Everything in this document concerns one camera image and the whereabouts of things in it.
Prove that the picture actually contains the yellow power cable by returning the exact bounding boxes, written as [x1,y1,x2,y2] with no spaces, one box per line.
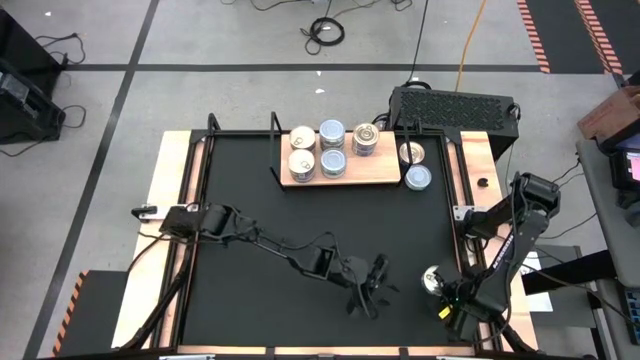
[454,0,489,93]

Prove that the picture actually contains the black tablet pink screen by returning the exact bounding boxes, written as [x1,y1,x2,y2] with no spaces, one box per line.
[607,132,640,194]

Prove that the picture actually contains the black equipment cart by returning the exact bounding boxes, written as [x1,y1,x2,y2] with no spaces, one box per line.
[0,7,68,146]

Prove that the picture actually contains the black curved cable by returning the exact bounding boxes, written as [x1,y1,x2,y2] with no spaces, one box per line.
[125,230,169,275]

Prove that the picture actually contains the wooden shelf black frame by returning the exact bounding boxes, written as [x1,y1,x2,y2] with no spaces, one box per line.
[269,110,417,190]

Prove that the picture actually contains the silver lid seafood can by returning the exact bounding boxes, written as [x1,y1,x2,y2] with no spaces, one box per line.
[404,164,434,193]

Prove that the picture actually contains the thin black hanging cable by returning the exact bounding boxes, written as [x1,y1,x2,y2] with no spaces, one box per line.
[407,0,431,84]

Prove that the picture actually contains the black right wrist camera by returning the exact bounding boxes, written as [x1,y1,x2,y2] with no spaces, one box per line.
[447,313,489,342]

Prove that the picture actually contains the coiled black floor cable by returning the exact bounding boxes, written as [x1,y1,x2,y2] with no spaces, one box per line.
[299,16,347,56]

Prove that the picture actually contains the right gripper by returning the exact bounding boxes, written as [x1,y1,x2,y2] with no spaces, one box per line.
[433,267,484,321]

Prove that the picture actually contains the black table mat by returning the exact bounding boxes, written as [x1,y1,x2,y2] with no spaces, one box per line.
[179,130,475,349]

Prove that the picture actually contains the brown cardboard box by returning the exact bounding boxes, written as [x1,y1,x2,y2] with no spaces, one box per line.
[577,84,640,141]

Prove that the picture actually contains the white paper sheet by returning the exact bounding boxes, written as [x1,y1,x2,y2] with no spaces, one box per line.
[519,249,555,314]

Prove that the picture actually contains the black keyboard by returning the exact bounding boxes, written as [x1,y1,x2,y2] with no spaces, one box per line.
[623,287,640,331]

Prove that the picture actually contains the black support beam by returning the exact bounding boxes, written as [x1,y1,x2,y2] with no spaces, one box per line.
[521,248,619,297]

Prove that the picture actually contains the black mesh computer case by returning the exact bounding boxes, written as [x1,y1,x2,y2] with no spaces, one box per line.
[388,85,521,160]

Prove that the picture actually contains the grey side table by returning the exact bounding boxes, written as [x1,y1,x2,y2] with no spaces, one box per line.
[574,137,640,360]

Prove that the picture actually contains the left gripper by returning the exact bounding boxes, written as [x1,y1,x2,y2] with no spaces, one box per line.
[339,255,401,319]

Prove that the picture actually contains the black mat orange stripes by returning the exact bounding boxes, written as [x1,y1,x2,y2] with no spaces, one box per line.
[516,0,625,77]
[49,268,129,359]
[597,0,640,76]

